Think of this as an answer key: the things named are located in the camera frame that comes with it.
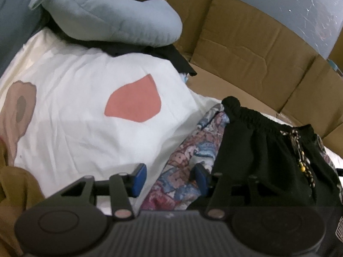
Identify dark grey pillow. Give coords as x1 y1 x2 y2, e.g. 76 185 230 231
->
0 0 53 73

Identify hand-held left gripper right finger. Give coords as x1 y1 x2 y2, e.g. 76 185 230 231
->
191 163 268 220

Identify brown garment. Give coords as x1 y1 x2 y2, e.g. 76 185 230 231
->
0 138 47 257

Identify colourful dotted white cloth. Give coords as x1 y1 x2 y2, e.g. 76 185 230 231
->
179 71 193 84

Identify black cloth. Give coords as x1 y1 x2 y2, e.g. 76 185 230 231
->
47 19 198 77

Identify bear printed blanket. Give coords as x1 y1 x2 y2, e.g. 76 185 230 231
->
0 28 343 217

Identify floral patterned garment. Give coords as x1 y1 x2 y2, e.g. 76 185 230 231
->
139 102 342 212

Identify black pants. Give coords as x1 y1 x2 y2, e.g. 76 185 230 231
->
186 96 343 209

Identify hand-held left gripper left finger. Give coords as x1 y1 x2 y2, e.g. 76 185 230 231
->
57 163 148 220

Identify grey neck pillow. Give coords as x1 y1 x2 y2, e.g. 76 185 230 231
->
27 0 184 46

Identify large folded cardboard sheet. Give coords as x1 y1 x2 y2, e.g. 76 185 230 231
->
129 0 343 146

